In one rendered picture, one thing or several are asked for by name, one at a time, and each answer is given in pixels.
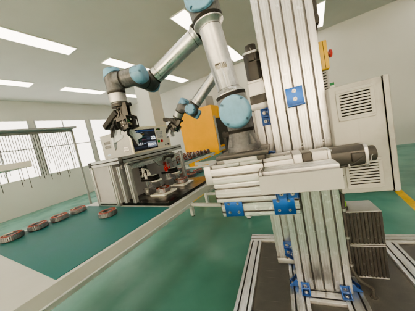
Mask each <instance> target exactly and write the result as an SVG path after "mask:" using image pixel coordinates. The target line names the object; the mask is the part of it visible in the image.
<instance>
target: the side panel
mask: <svg viewBox="0 0 415 311"><path fill-rule="evenodd" d="M90 174H91V178H92V181H93V185H94V190H95V193H96V197H97V200H98V204H99V206H117V207H118V206H119V207H120V206H122V205H123V203H120V200H119V195H118V192H117V188H116V185H115V180H114V176H113V172H112V169H111V166H110V165H108V166H104V167H97V168H90Z"/></svg>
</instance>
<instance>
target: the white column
mask: <svg viewBox="0 0 415 311"><path fill-rule="evenodd" d="M134 89H135V94H136V99H137V102H138V107H139V110H140V115H141V120H142V123H143V126H159V125H166V122H165V121H163V118H165V116H164V111H163V108H162V102H161V97H160V94H159V90H158V91H156V92H154V93H153V92H149V91H146V90H144V89H141V88H138V87H136V86H134Z"/></svg>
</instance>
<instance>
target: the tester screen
mask: <svg viewBox="0 0 415 311"><path fill-rule="evenodd" d="M135 132H136V133H140V134H142V138H140V139H139V140H138V143H142V142H143V144H144V145H142V146H147V147H145V148H141V149H135V150H136V151H138V150H142V149H147V148H151V147H148V143H147V142H148V141H155V140H156V139H150V140H146V136H155V134H154V130H139V131H135ZM133 144H134V143H133ZM134 147H135V148H136V147H137V146H136V145H135V144H134ZM139 147H140V146H139ZM154 147H157V146H154Z"/></svg>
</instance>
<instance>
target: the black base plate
mask: <svg viewBox="0 0 415 311"><path fill-rule="evenodd" d="M188 179H189V180H194V181H192V182H190V183H188V184H187V185H185V186H171V187H170V188H177V190H175V191H174V192H172V193H170V194H168V195H166V196H150V195H151V194H150V195H146V194H145V193H143V194H140V195H139V196H138V198H139V202H137V203H133V199H130V202H129V203H125V202H123V205H145V206H170V205H172V204H173V203H175V202H177V201H178V200H180V199H181V198H183V197H185V196H186V195H188V194H190V193H191V192H193V191H194V190H196V189H198V188H199V187H200V186H202V185H204V184H205V183H206V177H205V176H201V177H193V178H188Z"/></svg>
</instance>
